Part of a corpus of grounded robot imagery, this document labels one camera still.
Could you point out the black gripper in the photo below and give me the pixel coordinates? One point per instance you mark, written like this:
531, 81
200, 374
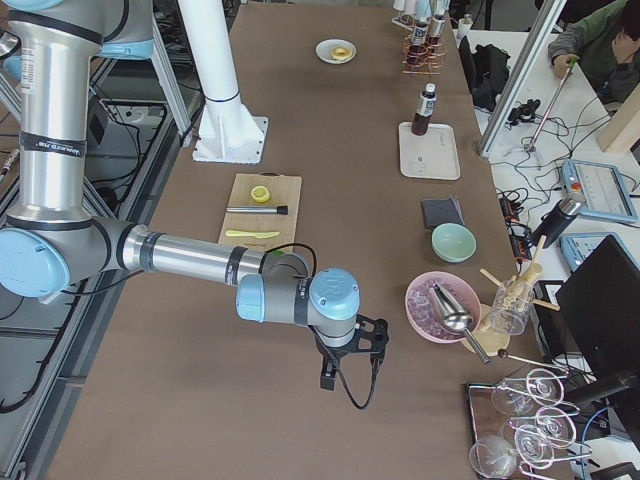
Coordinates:
332, 357

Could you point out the glazed donut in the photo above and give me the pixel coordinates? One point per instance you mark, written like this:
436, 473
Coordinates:
341, 53

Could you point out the white plate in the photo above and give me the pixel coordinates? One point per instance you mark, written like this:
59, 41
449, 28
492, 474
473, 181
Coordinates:
323, 48

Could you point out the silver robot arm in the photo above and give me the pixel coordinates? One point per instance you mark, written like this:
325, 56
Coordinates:
50, 240

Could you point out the cream rabbit tray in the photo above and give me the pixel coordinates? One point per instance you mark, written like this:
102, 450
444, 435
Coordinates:
431, 156

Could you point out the dark drink bottle on tray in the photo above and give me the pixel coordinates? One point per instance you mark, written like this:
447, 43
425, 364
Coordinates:
424, 110

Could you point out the pink ice bowl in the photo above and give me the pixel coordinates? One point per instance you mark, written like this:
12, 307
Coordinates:
421, 314

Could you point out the steel ice scoop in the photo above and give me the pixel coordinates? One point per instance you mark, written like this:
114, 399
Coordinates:
456, 319

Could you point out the steel muddler black tip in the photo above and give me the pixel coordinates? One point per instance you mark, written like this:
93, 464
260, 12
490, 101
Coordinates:
257, 210

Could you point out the yellow plastic knife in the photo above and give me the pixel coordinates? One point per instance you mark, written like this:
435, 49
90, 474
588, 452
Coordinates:
232, 233

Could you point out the wooden cutting board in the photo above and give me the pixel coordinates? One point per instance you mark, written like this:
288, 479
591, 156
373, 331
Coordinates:
285, 190

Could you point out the green bowl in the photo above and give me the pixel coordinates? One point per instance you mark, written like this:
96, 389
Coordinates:
453, 243

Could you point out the half lemon slice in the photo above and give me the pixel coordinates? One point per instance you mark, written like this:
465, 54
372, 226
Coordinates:
260, 194

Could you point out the grey folded cloth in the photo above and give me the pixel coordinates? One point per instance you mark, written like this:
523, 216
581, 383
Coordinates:
441, 211

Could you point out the wine glass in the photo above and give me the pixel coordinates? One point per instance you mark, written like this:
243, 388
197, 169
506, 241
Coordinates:
493, 457
533, 448
523, 395
553, 424

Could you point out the wooden mug tree stand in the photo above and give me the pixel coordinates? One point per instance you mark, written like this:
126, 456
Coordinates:
492, 341

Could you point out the clear glass pitcher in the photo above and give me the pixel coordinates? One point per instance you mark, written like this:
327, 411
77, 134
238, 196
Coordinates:
510, 309

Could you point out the black thermos bottle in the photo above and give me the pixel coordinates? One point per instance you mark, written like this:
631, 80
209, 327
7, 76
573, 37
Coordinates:
557, 220

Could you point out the blue teach pendant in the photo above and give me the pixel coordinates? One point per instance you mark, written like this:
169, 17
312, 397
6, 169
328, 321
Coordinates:
576, 247
601, 190

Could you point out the black monitor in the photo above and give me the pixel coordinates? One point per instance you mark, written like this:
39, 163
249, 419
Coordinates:
600, 305

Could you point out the bottle in rack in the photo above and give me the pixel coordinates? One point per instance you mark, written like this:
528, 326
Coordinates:
417, 49
434, 32

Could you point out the person in green jacket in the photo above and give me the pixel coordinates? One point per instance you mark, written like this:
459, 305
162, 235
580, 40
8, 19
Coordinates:
605, 45

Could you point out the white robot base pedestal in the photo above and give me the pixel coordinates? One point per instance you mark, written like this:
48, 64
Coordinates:
228, 132

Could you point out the copper wire bottle rack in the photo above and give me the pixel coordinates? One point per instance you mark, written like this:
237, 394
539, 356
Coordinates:
431, 65

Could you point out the aluminium frame post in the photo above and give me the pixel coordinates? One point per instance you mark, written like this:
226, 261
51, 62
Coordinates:
533, 45

